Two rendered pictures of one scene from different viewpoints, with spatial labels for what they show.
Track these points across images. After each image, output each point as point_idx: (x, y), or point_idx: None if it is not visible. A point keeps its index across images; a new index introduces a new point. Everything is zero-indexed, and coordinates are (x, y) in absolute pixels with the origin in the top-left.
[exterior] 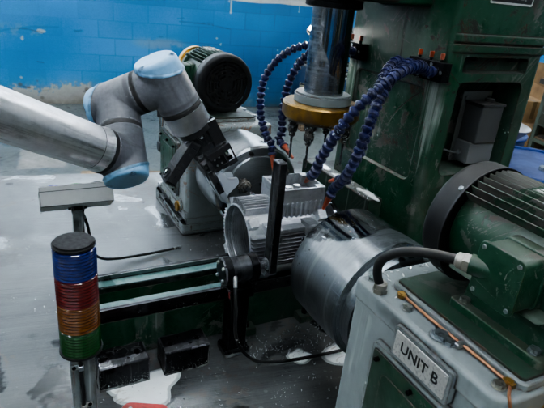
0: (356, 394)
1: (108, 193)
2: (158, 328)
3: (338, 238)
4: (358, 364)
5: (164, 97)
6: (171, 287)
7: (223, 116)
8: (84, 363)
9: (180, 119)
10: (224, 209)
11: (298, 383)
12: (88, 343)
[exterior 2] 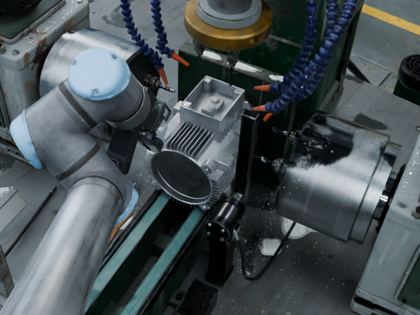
0: (389, 278)
1: (17, 202)
2: (161, 302)
3: (326, 162)
4: (391, 260)
5: (120, 106)
6: (135, 255)
7: (32, 15)
8: None
9: (134, 116)
10: None
11: (292, 272)
12: None
